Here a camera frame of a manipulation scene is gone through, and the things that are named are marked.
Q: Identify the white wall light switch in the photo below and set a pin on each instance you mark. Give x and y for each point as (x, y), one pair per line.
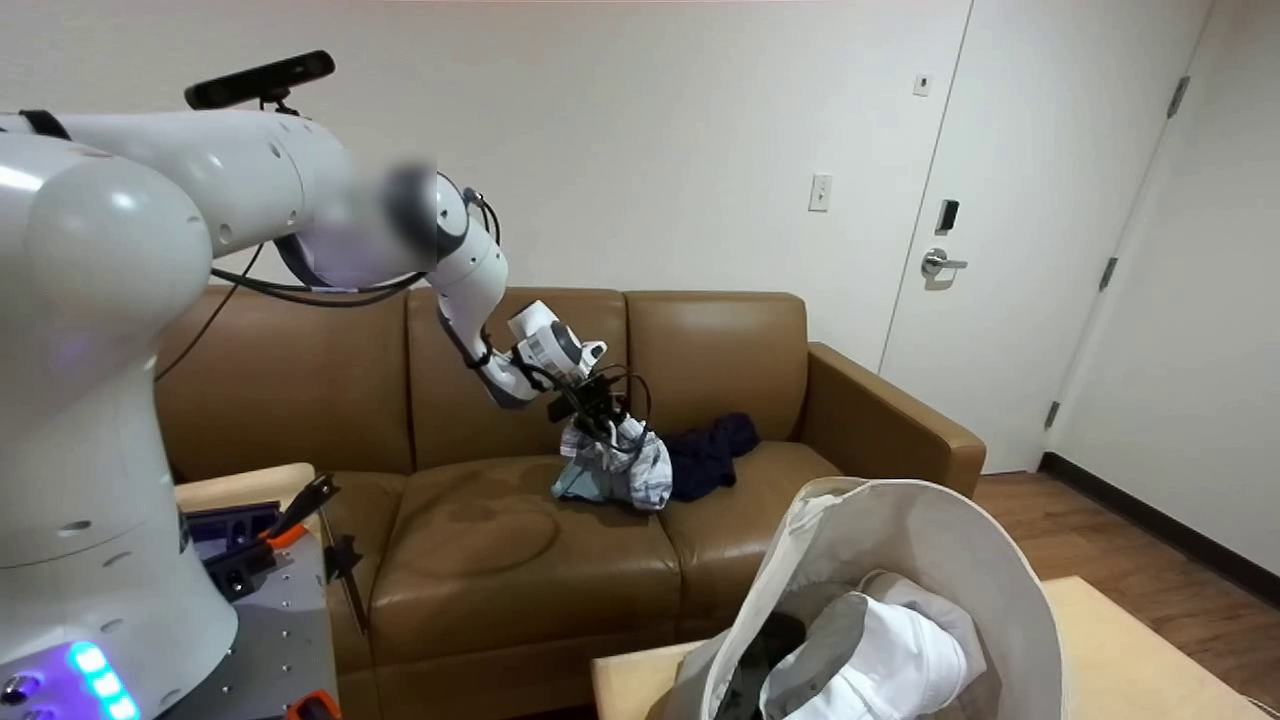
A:
(819, 195)

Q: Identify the white door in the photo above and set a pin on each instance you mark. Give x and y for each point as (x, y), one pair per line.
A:
(1049, 131)

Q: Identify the white laundry bag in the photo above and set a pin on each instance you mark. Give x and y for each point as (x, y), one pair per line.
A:
(882, 602)

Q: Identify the white plaid cloth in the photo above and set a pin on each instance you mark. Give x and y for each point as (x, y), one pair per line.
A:
(623, 467)

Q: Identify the dark navy cloth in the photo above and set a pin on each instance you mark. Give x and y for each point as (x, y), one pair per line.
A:
(706, 457)

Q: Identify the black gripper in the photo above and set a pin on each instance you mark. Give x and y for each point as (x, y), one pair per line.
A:
(590, 406)

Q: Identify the silver door handle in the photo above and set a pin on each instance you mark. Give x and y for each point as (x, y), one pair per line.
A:
(938, 264)

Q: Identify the black camera on mount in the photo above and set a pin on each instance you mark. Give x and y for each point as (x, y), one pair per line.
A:
(266, 80)

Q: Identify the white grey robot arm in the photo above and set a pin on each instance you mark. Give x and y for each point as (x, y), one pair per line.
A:
(109, 229)

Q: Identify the brown leather sofa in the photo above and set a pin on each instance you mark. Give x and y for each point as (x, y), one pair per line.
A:
(478, 590)

